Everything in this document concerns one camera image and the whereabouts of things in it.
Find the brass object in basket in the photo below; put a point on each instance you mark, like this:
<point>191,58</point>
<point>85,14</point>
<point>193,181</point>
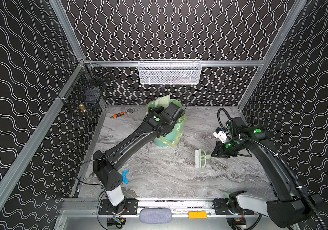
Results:
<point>82,108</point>

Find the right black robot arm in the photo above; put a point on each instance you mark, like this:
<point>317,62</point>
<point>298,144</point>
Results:
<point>292,203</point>

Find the pale green brush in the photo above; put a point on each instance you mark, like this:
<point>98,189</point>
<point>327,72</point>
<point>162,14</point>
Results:
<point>201,158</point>

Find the black wire basket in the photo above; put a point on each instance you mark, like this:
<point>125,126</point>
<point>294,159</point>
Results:
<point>87,88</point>

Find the orange utility knife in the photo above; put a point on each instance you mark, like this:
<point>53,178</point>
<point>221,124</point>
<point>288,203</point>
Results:
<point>119,114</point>

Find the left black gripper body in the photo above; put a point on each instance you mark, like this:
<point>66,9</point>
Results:
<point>177,110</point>

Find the white wire basket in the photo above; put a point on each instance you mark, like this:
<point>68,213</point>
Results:
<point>166,71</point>

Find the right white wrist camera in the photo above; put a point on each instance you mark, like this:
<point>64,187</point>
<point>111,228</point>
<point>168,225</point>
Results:
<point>220,134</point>

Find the green bin with bag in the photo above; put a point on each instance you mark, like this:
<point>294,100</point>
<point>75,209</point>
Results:
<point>173,138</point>

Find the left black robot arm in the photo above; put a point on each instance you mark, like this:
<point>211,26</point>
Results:
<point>106,165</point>

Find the pale green dustpan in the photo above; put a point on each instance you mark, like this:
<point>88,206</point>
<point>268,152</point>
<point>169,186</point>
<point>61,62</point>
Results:
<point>163,101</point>

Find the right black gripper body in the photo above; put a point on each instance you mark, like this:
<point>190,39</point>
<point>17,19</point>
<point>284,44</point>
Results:
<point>218,149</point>

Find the yellow block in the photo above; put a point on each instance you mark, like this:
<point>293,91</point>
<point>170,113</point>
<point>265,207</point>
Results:
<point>197,215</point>

